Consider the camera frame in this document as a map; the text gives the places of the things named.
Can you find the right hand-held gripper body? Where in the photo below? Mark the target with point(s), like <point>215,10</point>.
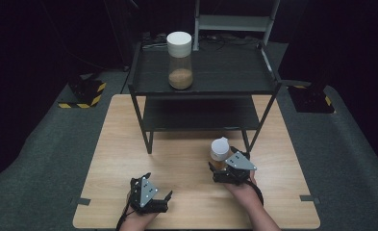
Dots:
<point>239,163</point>

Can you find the person's left hand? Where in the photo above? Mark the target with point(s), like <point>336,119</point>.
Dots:
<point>137,222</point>

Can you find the person's right hand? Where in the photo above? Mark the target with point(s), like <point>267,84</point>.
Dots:
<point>246,194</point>

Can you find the tall jar with white lid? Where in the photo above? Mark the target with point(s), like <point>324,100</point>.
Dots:
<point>180,67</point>

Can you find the grey metal stand frame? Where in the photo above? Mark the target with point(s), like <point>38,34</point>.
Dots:
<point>233,23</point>

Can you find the white spout lid jar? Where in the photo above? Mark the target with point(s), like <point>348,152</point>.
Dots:
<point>219,149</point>

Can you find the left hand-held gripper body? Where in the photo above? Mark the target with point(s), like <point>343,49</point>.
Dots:
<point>146,192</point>

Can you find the grey tape strip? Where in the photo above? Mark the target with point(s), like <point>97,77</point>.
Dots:
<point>80,201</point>
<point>310,199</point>

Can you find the black base with hazard stripes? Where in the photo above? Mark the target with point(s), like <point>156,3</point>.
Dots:
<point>311,99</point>
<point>85,91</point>

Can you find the black two-tier shelf rack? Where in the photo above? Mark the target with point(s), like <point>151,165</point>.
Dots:
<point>221,72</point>

